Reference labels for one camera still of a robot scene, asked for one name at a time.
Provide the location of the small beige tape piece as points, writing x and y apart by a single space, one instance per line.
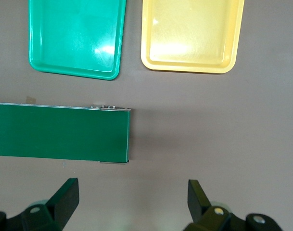
30 100

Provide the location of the green conveyor belt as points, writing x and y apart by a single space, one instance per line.
59 132

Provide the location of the green plastic tray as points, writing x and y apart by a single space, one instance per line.
76 36

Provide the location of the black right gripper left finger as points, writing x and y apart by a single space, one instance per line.
64 202

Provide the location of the yellow plastic tray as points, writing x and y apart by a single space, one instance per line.
189 36

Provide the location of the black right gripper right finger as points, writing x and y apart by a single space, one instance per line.
199 204

